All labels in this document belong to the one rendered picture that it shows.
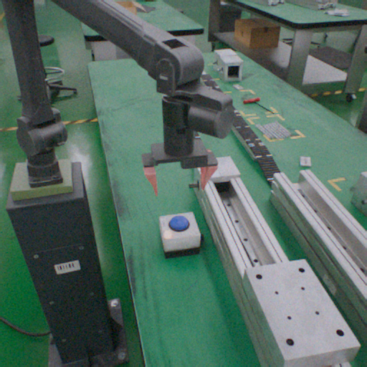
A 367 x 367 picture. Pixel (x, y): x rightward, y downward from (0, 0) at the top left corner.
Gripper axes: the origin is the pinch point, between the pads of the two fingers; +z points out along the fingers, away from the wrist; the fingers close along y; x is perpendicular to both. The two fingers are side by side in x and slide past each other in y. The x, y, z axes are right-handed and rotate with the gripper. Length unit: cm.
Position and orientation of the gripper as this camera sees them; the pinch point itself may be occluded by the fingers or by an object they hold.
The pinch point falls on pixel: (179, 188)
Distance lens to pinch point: 72.6
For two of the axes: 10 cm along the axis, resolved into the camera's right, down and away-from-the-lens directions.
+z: 0.1, 8.3, 5.6
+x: -1.9, -5.5, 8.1
